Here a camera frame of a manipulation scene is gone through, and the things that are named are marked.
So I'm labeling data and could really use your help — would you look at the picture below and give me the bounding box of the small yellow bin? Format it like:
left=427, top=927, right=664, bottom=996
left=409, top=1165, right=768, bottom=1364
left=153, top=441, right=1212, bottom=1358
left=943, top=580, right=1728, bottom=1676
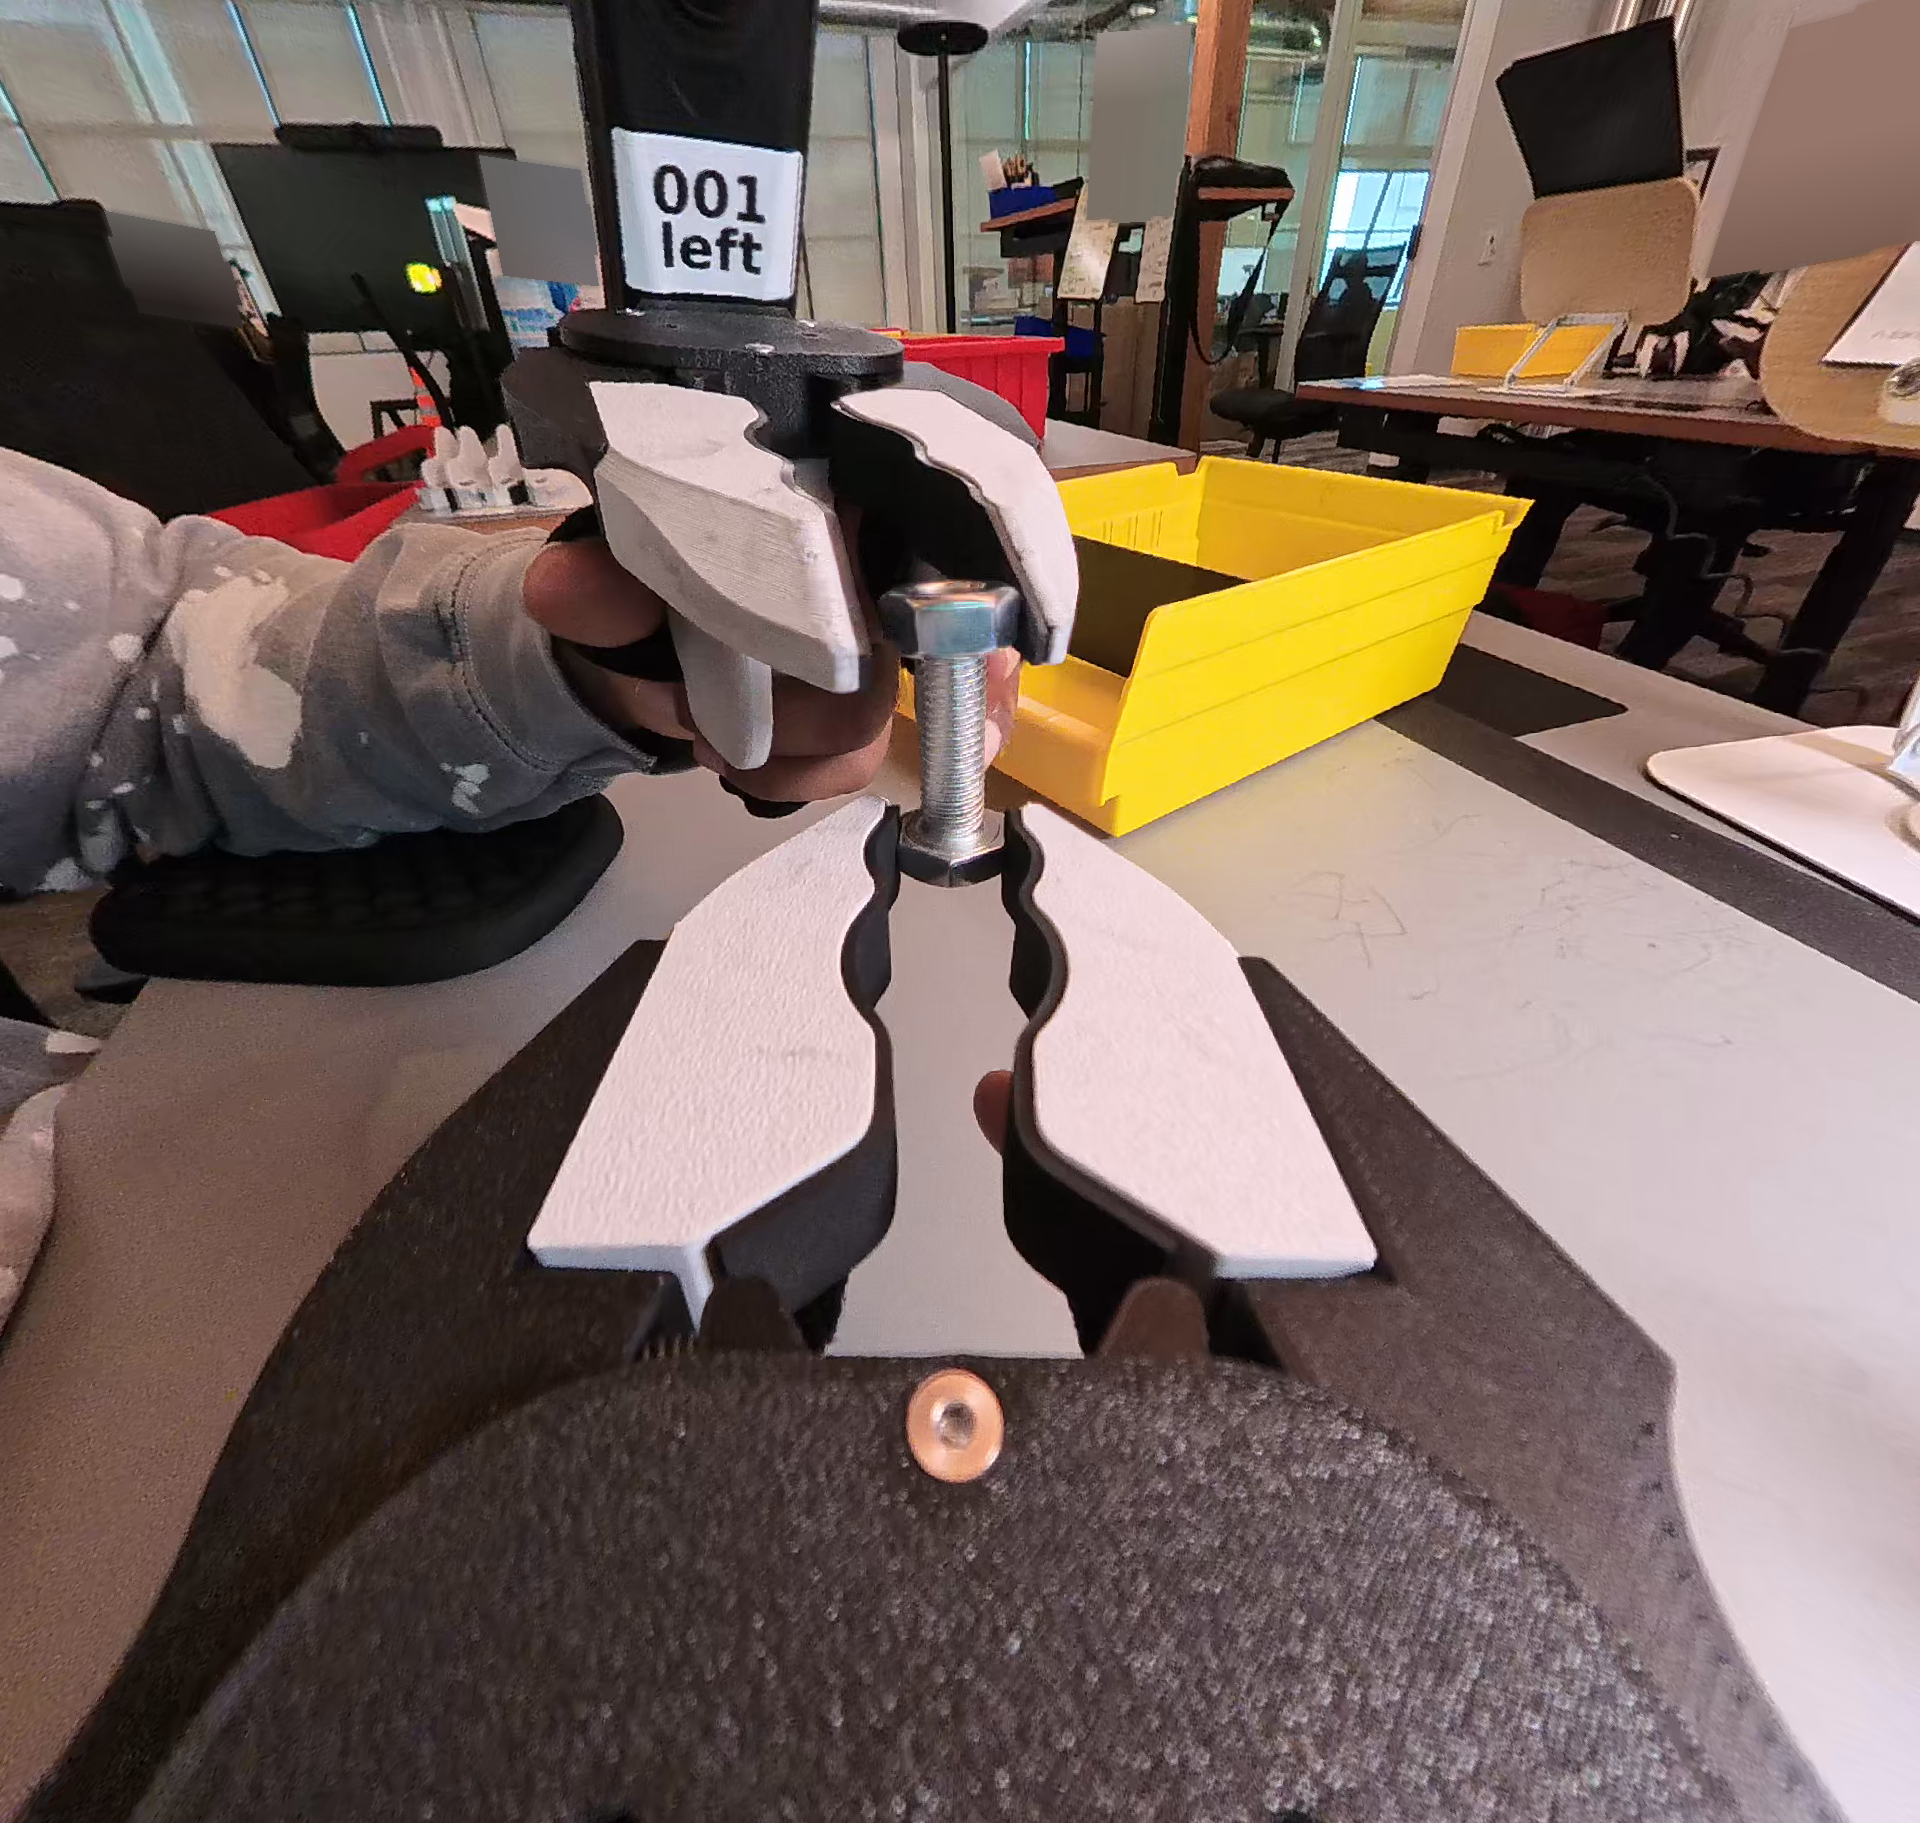
left=1452, top=322, right=1615, bottom=384

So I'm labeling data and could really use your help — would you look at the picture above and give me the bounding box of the person's grey printed sweatshirt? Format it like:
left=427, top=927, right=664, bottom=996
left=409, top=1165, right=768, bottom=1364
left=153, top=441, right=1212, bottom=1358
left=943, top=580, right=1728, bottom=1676
left=0, top=1026, right=97, bottom=1339

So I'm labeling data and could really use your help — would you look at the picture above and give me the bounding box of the wooden pillar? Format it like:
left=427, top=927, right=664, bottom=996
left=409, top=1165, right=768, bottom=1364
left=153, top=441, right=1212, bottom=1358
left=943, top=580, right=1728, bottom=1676
left=1184, top=0, right=1267, bottom=455

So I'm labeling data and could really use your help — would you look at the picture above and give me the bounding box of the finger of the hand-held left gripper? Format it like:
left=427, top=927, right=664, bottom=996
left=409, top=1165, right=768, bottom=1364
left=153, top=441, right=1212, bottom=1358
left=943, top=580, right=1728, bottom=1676
left=833, top=384, right=1086, bottom=672
left=583, top=384, right=876, bottom=698

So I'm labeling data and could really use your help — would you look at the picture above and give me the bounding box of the black panel with wooden board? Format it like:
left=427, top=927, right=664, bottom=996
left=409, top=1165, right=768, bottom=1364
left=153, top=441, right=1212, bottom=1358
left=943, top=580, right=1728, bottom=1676
left=1491, top=11, right=1701, bottom=329

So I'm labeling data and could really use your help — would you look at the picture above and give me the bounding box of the wooden office desk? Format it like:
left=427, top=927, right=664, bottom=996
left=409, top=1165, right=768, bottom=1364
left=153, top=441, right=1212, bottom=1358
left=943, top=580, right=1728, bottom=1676
left=1300, top=367, right=1920, bottom=716

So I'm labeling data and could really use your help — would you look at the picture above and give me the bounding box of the row of white printed parts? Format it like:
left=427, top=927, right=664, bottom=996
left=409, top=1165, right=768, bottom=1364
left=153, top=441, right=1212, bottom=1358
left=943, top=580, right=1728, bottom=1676
left=416, top=425, right=589, bottom=515

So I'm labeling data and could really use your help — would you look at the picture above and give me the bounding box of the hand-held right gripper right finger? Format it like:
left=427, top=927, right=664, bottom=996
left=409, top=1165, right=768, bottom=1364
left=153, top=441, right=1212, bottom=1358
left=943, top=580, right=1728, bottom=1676
left=996, top=799, right=1376, bottom=1335

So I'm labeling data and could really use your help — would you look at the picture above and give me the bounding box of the silver hex bolt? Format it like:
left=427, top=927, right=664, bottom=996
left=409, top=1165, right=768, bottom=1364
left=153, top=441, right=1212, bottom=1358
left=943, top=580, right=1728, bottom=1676
left=879, top=579, right=1024, bottom=852

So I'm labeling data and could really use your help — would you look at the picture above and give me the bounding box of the black mesh office chair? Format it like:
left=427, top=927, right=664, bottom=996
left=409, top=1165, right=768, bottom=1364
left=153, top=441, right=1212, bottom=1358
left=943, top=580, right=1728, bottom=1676
left=0, top=205, right=328, bottom=506

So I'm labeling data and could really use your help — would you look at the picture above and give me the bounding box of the red plastic bin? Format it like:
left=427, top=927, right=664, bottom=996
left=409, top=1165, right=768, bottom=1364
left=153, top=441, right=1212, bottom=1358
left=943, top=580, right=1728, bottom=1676
left=211, top=484, right=416, bottom=559
left=876, top=329, right=1068, bottom=441

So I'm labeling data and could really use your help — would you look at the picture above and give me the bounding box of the black floor lamp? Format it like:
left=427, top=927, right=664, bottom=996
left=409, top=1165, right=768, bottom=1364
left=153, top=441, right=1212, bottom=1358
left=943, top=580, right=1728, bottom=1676
left=892, top=18, right=988, bottom=329

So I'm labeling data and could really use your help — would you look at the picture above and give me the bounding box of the person's left forearm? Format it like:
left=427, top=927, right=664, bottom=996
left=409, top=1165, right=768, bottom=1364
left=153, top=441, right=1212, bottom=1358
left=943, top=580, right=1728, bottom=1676
left=0, top=449, right=664, bottom=899

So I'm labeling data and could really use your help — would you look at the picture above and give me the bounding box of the person's left hand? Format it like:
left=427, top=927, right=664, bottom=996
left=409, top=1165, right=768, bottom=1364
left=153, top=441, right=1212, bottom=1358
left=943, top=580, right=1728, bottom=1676
left=522, top=525, right=912, bottom=824

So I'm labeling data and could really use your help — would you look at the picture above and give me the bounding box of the yellow plastic bin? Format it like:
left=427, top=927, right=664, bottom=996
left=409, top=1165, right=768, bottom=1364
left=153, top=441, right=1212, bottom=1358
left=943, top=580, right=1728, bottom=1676
left=892, top=455, right=1532, bottom=835

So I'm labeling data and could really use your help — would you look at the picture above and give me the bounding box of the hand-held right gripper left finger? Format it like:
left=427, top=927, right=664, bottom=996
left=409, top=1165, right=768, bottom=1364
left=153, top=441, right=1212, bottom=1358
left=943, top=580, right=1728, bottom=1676
left=530, top=789, right=901, bottom=1335

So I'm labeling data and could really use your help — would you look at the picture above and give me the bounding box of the black monitor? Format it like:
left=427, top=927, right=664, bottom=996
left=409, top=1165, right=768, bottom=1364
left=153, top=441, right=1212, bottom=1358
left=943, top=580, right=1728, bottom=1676
left=211, top=139, right=510, bottom=336

